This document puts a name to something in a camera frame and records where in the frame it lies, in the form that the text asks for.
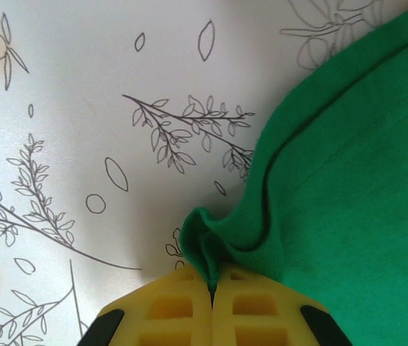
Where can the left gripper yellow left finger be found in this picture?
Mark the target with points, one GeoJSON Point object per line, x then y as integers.
{"type": "Point", "coordinates": [168, 306]}

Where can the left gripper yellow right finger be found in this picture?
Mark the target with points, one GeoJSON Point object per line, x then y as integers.
{"type": "Point", "coordinates": [254, 310]}

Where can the green t-shirt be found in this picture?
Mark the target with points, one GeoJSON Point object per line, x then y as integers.
{"type": "Point", "coordinates": [351, 180]}

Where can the floral patterned table cover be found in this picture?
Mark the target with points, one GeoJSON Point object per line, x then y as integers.
{"type": "Point", "coordinates": [81, 108]}

